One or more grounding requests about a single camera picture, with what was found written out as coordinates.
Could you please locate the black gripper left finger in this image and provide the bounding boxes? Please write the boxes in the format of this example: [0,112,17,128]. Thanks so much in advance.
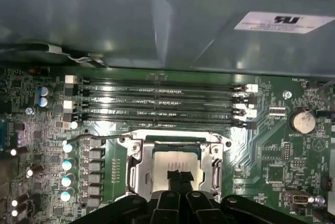
[72,171,184,224]

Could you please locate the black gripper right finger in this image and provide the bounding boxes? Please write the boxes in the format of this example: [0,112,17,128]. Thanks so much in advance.
[180,171,315,224]

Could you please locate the metal socket cover frame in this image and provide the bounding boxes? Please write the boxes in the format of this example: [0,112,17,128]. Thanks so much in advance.
[140,136,218,198]

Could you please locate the silver-topped CPU green edge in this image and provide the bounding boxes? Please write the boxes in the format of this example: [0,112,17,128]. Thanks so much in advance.
[153,142,206,191]

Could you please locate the CPU socket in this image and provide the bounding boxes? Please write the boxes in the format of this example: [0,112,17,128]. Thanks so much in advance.
[116,129,232,201]

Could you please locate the green motherboard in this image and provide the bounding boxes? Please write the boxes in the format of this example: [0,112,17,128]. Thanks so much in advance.
[0,64,335,224]

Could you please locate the RAM slot black clips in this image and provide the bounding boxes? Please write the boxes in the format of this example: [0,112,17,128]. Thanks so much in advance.
[70,111,259,130]
[64,84,259,104]

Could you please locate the silver internal USB port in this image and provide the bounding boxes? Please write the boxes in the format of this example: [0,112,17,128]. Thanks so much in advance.
[289,194,310,207]

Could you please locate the RAM slot white clips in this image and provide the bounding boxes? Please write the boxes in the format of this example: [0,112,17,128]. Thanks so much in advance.
[62,99,259,119]
[64,74,260,93]

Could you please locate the round coin battery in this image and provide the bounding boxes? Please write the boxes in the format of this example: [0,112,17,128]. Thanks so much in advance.
[292,108,316,135]

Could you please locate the blue-sleeved capacitor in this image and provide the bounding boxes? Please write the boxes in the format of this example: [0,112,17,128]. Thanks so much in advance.
[38,85,53,97]
[38,96,53,108]

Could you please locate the black and silver PC case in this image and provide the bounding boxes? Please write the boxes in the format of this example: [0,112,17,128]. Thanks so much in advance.
[0,0,335,81]

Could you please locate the white printed case label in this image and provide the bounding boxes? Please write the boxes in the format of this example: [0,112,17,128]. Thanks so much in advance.
[233,11,335,35]

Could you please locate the thin wire locking lever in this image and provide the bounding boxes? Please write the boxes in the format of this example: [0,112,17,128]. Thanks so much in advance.
[68,133,133,143]

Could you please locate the black taped cable bundle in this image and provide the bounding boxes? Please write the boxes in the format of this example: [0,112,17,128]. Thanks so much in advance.
[0,42,110,69]

